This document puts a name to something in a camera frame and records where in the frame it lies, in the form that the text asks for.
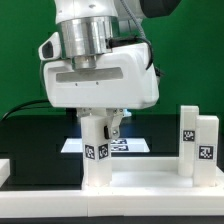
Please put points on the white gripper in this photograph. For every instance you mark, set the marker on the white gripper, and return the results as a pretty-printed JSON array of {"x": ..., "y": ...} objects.
[{"x": 119, "y": 81}]

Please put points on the white desk tabletop tray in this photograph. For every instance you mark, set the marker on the white desk tabletop tray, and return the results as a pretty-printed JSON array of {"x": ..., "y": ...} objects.
[{"x": 152, "y": 176}]

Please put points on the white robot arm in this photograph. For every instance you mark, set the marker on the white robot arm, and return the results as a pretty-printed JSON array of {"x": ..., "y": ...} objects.
[{"x": 91, "y": 28}]

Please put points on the AprilTag marker sheet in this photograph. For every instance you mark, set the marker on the AprilTag marker sheet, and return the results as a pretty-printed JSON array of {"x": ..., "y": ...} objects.
[{"x": 126, "y": 145}]

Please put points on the white left fence piece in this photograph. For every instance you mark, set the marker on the white left fence piece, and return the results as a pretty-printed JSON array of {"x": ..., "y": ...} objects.
[{"x": 4, "y": 170}]

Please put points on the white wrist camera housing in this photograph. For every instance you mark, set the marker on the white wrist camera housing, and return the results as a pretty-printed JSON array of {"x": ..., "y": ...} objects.
[{"x": 51, "y": 48}]

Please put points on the white front fence wall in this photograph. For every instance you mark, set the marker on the white front fence wall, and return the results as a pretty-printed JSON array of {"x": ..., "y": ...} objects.
[{"x": 115, "y": 202}]

